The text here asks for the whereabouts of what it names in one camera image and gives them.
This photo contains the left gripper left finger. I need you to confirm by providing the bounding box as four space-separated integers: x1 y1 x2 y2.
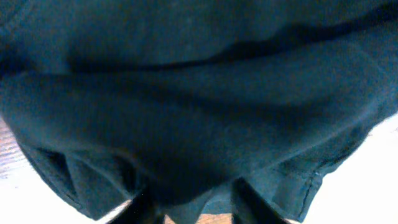
108 189 165 224

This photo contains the black Nike t-shirt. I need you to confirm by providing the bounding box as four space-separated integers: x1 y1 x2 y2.
1 0 397 223

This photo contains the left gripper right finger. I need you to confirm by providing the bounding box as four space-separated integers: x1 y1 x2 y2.
231 178 288 224

